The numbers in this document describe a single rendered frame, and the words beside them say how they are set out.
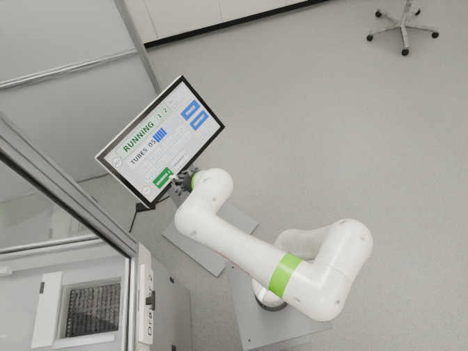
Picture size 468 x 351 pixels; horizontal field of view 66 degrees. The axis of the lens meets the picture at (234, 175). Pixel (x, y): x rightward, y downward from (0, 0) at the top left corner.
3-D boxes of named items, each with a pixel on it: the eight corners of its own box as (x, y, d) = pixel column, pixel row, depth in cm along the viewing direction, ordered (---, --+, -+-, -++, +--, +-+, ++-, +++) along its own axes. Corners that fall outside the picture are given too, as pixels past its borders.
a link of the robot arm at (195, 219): (291, 258, 105) (287, 246, 95) (271, 293, 101) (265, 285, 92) (195, 203, 120) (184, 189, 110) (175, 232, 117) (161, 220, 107)
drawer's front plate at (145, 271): (153, 270, 156) (144, 263, 147) (152, 344, 141) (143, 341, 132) (149, 271, 156) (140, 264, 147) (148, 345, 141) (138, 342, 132)
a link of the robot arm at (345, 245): (308, 242, 145) (391, 234, 95) (287, 277, 141) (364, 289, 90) (281, 223, 145) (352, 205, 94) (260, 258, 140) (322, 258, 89)
